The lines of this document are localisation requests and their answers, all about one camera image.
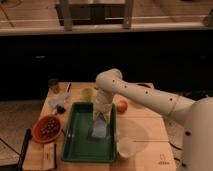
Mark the brown glass jar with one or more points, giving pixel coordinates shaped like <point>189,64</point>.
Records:
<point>54,86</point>

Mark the red bowl with food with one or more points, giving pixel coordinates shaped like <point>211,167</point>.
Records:
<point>46,129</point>

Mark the small dark object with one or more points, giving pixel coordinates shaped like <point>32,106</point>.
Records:
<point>60,109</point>

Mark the orange fruit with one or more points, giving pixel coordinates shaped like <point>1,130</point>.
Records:
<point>121,106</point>

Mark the green cup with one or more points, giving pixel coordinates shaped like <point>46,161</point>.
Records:
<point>86,94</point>

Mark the white cup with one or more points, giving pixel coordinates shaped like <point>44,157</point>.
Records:
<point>125,148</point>

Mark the wooden block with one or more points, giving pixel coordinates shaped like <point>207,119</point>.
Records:
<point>49,156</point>

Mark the black handle tool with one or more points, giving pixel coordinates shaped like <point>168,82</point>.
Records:
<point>25,144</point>

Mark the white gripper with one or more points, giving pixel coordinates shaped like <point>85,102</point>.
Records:
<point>103,104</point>

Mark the clear plastic bag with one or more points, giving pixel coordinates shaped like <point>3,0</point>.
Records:
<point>59,100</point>

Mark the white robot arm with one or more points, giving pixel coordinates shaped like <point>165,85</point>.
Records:
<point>195,116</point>

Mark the wooden frame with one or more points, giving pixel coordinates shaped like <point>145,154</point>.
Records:
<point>73,13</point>

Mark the green plastic tray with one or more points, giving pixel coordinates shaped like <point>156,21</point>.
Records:
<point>79,145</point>

